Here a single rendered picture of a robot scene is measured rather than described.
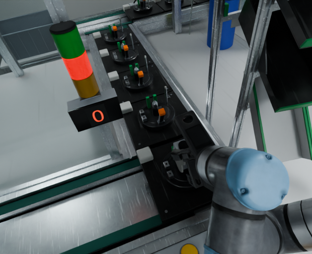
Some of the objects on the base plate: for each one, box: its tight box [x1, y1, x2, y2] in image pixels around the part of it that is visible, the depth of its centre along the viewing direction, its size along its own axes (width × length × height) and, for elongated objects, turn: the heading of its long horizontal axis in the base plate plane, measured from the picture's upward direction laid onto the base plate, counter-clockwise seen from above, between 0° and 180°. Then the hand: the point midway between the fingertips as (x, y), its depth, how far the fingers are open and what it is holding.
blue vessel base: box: [207, 0, 240, 50], centre depth 131 cm, size 16×16×27 cm
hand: (182, 147), depth 63 cm, fingers closed on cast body, 4 cm apart
